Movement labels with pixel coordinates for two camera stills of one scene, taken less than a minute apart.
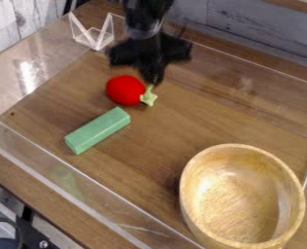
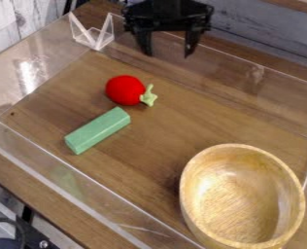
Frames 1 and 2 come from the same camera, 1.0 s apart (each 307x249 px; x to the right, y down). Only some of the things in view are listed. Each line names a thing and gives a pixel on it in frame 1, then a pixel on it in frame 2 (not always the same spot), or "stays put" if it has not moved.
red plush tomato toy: [127, 90] stays put
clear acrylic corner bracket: [94, 38] stays put
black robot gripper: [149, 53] → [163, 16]
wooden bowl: [241, 198] stays put
